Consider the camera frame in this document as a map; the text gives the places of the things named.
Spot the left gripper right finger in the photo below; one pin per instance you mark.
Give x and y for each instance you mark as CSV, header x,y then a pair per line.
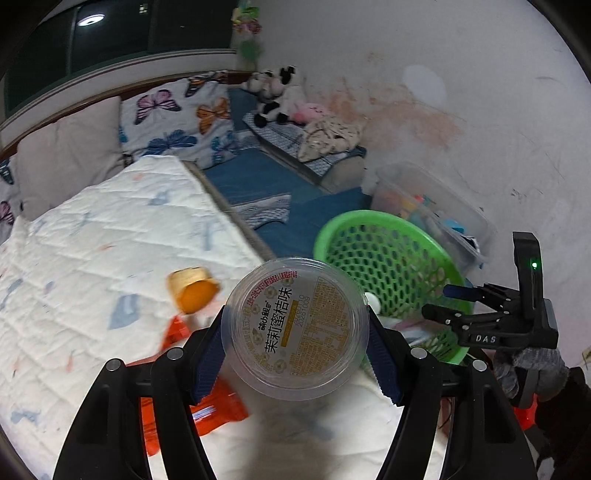
x,y
485,439

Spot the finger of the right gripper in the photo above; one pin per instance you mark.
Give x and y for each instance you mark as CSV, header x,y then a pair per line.
x,y
489,295
457,320

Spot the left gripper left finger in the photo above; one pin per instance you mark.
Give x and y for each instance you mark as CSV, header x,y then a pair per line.
x,y
106,439

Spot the clear jelly cup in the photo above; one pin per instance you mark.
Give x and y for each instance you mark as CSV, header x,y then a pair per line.
x,y
295,329

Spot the pink snack wrapper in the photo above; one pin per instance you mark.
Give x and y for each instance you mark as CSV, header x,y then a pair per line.
x,y
416,331

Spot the grey gloved right hand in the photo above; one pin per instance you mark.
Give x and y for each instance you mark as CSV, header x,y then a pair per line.
x,y
549,369

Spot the red plastic stool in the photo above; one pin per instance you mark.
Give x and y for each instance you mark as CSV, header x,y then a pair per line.
x,y
526,416

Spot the green plastic basket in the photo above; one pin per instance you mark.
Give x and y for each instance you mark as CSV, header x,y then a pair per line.
x,y
391,258

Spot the clear storage box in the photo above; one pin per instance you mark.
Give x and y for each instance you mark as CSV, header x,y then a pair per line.
x,y
410,192

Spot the white quilted blanket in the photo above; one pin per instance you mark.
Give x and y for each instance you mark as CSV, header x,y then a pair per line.
x,y
86,282

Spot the spotted beige plush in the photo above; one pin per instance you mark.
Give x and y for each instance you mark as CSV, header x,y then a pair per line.
x,y
329,135

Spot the left butterfly pillow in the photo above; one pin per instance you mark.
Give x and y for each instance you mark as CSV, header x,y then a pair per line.
x,y
10,199

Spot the butterfly pillow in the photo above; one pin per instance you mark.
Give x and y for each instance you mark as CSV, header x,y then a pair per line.
x,y
10,199
189,118

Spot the pink plush toy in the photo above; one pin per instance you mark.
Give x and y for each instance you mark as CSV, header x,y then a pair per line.
x,y
306,112

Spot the beige pillow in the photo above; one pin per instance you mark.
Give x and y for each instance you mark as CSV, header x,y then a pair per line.
x,y
59,160

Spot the black white cow plush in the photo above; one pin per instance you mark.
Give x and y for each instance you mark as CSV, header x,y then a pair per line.
x,y
279,94

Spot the right butterfly pillow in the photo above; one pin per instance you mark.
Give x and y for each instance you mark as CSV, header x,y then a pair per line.
x,y
189,118

